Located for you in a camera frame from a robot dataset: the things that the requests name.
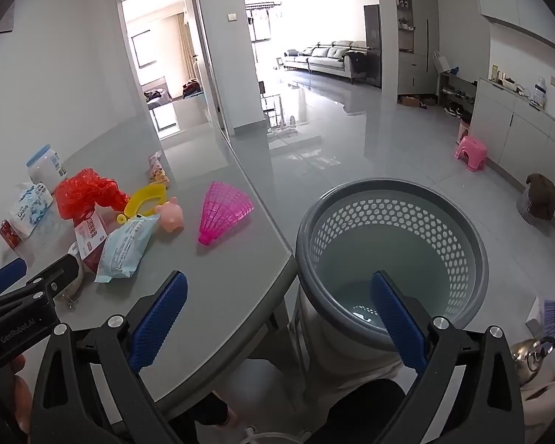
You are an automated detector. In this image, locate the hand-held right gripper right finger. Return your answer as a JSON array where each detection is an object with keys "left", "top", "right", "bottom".
[{"left": 370, "top": 270, "right": 525, "bottom": 444}]

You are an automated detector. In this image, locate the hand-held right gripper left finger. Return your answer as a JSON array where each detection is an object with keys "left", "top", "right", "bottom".
[{"left": 30, "top": 270, "right": 199, "bottom": 444}]

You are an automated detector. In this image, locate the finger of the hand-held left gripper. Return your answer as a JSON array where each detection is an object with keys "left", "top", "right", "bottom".
[
  {"left": 0, "top": 253, "right": 83, "bottom": 316},
  {"left": 0, "top": 258, "right": 28, "bottom": 301}
]

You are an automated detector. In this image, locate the toothpaste box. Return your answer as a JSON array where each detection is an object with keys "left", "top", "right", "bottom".
[{"left": 73, "top": 208, "right": 109, "bottom": 273}]

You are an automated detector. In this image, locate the light blue wipes packet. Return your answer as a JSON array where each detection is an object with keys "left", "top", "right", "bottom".
[{"left": 94, "top": 215, "right": 160, "bottom": 284}]

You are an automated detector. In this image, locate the pink pig toy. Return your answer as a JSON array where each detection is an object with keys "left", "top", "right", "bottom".
[{"left": 156, "top": 196, "right": 184, "bottom": 233}]

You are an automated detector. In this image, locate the grey perforated plastic basket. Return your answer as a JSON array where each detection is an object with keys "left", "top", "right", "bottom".
[{"left": 289, "top": 178, "right": 490, "bottom": 384}]

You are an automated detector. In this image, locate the pink plastic mesh cone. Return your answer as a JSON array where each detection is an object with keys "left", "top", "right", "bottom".
[{"left": 197, "top": 181, "right": 255, "bottom": 246}]

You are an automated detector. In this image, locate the person's left hand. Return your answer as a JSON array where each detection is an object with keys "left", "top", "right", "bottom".
[{"left": 7, "top": 354, "right": 34, "bottom": 431}]

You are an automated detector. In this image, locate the small red packet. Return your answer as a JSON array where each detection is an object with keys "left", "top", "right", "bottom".
[{"left": 0, "top": 219, "right": 21, "bottom": 248}]

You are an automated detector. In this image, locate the white and blue tissue pack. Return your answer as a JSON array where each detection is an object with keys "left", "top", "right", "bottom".
[{"left": 9, "top": 181, "right": 54, "bottom": 236}]

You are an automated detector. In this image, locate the red plastic bag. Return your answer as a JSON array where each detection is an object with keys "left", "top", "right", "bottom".
[{"left": 55, "top": 168, "right": 129, "bottom": 220}]

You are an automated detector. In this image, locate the white canister with blue lid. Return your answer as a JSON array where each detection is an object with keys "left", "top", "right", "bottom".
[{"left": 26, "top": 144, "right": 68, "bottom": 190}]

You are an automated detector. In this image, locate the metal kettle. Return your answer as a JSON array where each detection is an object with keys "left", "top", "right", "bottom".
[{"left": 511, "top": 337, "right": 555, "bottom": 387}]

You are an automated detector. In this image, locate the colourful snack packet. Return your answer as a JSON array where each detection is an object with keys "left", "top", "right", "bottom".
[{"left": 147, "top": 152, "right": 169, "bottom": 189}]

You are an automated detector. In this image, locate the white and blue brush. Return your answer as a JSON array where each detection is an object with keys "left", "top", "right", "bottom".
[{"left": 526, "top": 297, "right": 555, "bottom": 338}]

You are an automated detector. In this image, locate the pink plastic stool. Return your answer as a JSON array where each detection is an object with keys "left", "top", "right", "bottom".
[{"left": 454, "top": 135, "right": 487, "bottom": 172}]

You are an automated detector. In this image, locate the white lower cabinet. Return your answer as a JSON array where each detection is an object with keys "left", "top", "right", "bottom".
[{"left": 470, "top": 78, "right": 555, "bottom": 204}]

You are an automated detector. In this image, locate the shoe rack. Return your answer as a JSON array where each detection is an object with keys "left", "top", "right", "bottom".
[{"left": 437, "top": 71, "right": 479, "bottom": 118}]

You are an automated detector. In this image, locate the white room door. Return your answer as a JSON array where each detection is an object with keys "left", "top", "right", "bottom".
[{"left": 184, "top": 0, "right": 225, "bottom": 130}]

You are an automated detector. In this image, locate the grey sofa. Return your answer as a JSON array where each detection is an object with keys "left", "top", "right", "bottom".
[{"left": 283, "top": 41, "right": 368, "bottom": 85}]

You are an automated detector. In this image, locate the dark refrigerator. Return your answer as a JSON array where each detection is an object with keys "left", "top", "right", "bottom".
[{"left": 363, "top": 4, "right": 383, "bottom": 88}]

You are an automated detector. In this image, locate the tall shelf cabinet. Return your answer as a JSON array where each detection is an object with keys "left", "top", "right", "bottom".
[{"left": 391, "top": 0, "right": 440, "bottom": 98}]

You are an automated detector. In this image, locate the yellow plastic ring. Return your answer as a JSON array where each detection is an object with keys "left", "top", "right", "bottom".
[{"left": 122, "top": 184, "right": 167, "bottom": 218}]

